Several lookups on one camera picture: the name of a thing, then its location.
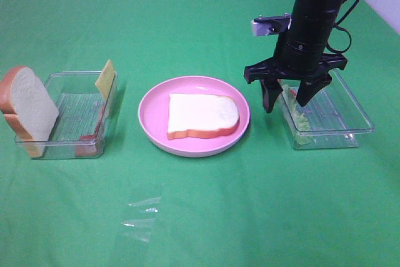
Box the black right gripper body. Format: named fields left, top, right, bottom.
left=244, top=31, right=347, bottom=84

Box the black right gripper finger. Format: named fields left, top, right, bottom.
left=259, top=79, right=283, bottom=113
left=296, top=73, right=332, bottom=107

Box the green toy lettuce leaf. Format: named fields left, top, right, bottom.
left=281, top=84, right=312, bottom=149

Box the toy bread slice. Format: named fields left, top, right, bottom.
left=167, top=93, right=239, bottom=140
left=1, top=66, right=59, bottom=143

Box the tray toy bacon strip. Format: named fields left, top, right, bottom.
left=74, top=105, right=105, bottom=158

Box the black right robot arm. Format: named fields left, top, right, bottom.
left=244, top=0, right=347, bottom=113

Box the right clear plastic tray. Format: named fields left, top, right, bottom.
left=281, top=69, right=374, bottom=150

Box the clear plastic tray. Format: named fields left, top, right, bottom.
left=281, top=69, right=374, bottom=150
left=14, top=71, right=118, bottom=159

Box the green tablecloth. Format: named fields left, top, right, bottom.
left=1, top=0, right=399, bottom=266

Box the pink round plate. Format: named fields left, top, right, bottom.
left=137, top=76, right=251, bottom=158

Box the yellow toy cheese slice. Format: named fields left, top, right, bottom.
left=94, top=59, right=115, bottom=101

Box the clear plastic film piece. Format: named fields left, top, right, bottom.
left=121, top=196, right=161, bottom=243

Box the left clear plastic tray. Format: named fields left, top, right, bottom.
left=14, top=71, right=118, bottom=159

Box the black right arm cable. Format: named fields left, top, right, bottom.
left=324, top=0, right=364, bottom=54

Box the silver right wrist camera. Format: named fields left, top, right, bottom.
left=251, top=14, right=291, bottom=36

